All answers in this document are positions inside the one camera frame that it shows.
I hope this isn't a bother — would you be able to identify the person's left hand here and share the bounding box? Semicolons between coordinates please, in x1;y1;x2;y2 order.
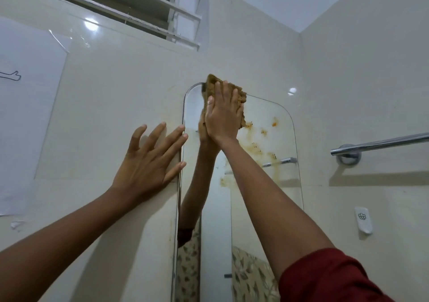
111;122;189;204

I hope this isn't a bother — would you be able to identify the dark red sleeve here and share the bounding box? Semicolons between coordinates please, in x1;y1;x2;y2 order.
278;248;397;302

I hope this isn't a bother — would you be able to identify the person's left forearm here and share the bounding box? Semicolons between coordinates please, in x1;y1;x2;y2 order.
0;185;143;302

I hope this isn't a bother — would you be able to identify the person's right forearm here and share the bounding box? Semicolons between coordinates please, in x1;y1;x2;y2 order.
214;137;336;280

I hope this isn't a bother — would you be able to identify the white louvre window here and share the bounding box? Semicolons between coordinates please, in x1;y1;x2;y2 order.
13;0;204;51

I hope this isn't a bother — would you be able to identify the person's right hand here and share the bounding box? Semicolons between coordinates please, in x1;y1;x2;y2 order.
204;80;245;144

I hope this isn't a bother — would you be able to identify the white paper sheet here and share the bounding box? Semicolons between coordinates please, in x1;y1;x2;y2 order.
0;15;71;217

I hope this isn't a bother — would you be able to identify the brown cleaning cloth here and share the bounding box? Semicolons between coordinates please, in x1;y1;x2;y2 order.
200;74;248;129

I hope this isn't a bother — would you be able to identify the chrome towel bar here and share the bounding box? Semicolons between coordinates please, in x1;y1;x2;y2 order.
330;132;429;166

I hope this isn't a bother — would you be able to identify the white adhesive wall hook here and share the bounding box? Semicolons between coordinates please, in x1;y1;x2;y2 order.
354;206;373;235

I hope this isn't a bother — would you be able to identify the frameless stained wall mirror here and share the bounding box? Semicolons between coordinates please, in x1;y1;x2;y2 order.
170;82;304;302

